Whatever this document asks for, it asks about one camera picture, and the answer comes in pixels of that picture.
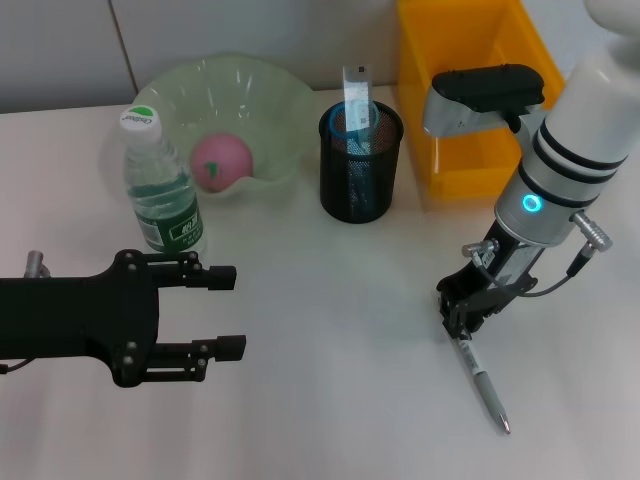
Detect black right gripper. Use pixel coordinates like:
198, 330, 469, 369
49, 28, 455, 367
435, 222, 544, 340

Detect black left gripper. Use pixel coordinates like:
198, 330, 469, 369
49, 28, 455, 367
0, 249, 238, 389

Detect clear green-label water bottle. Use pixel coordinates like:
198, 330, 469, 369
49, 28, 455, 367
118, 104, 207, 266

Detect grey ballpoint pen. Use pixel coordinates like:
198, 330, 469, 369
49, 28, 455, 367
452, 334, 512, 436

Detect pink peach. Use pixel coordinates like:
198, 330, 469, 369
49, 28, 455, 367
189, 131, 255, 194

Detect blue teal scissors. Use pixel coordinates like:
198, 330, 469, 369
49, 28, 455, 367
327, 102, 384, 216

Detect transparent plastic ruler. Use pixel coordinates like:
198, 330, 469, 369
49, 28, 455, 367
341, 63, 384, 216

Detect black mesh pen cup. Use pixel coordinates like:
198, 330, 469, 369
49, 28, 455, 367
318, 98, 405, 224

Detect translucent green fruit plate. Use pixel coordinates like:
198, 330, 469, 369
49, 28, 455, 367
102, 49, 319, 201

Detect yellow plastic storage bin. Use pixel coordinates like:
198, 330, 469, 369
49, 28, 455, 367
397, 0, 569, 201

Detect right gripper connector cable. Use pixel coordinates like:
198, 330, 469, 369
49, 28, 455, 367
462, 209, 615, 299

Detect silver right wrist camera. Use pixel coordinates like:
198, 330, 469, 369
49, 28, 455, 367
422, 63, 546, 137

